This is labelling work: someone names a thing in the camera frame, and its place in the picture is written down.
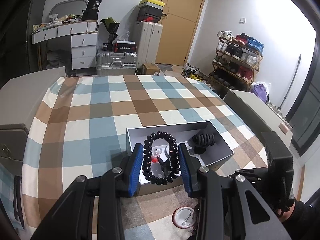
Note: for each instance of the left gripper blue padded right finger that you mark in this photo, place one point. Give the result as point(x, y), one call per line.
point(244, 205)

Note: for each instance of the purple bag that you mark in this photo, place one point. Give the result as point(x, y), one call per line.
point(261, 90)

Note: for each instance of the yellow lid shoe box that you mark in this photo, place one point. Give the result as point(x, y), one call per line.
point(153, 3)

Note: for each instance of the black spiral tie red charm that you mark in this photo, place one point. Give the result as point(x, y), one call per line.
point(159, 153)

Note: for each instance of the black bag on desk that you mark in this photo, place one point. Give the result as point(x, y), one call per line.
point(91, 11)

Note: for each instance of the black red flat box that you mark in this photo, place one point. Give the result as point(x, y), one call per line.
point(120, 47)

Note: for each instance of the grey cardboard box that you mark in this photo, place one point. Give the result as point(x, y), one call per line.
point(177, 139)

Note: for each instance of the arched grey mirror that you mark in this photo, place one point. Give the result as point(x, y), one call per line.
point(68, 7)

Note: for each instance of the wooden shoe rack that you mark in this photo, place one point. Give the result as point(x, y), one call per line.
point(237, 60)

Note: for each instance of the black refrigerator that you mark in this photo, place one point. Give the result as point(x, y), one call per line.
point(18, 55)

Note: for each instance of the grey left nightstand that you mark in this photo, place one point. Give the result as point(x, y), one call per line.
point(20, 99)

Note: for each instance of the dark flower bouquet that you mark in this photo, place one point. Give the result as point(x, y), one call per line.
point(111, 26)

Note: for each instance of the wall light switch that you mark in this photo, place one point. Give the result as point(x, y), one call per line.
point(243, 20)

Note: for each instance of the brown cardboard box on floor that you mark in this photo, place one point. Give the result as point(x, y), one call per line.
point(150, 69)

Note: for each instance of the wooden door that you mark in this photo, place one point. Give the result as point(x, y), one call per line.
point(179, 20)

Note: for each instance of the white dresser desk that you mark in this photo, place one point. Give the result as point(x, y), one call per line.
point(80, 39)

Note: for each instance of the silver aluminium suitcase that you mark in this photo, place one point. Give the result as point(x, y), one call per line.
point(109, 63)

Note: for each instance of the white red-rimmed pin badge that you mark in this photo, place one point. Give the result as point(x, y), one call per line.
point(184, 217)

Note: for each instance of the black clip in box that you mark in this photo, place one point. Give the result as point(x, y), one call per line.
point(165, 166)

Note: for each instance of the black red shoe box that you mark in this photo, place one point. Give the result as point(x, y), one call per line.
point(149, 14)

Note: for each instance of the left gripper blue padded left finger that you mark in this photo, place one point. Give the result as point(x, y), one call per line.
point(71, 216)

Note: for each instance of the beige upright suitcase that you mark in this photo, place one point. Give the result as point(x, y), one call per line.
point(147, 37)

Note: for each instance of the checkered bed sheet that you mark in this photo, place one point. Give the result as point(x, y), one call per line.
point(87, 125)

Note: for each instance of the black scrunchie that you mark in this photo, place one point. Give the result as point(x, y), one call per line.
point(202, 142)

